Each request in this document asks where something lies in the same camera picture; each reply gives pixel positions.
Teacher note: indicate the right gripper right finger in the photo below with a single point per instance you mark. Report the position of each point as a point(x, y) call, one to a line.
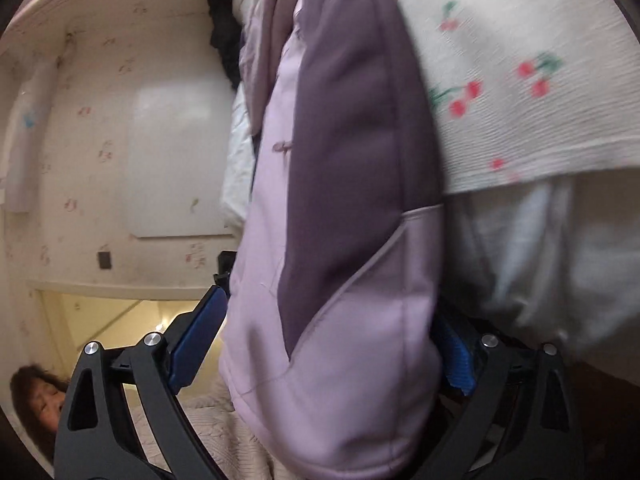
point(502, 410)

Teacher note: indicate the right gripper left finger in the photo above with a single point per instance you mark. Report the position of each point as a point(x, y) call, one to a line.
point(96, 436)

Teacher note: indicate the lilac purple jacket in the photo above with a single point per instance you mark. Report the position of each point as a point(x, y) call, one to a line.
point(327, 350)

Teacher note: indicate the black clothing pile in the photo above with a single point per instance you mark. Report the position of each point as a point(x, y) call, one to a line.
point(226, 38)

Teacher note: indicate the person's head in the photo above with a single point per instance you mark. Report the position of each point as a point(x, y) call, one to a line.
point(38, 400)

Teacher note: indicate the cherry print bed quilt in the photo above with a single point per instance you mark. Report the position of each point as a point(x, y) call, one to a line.
point(536, 111)

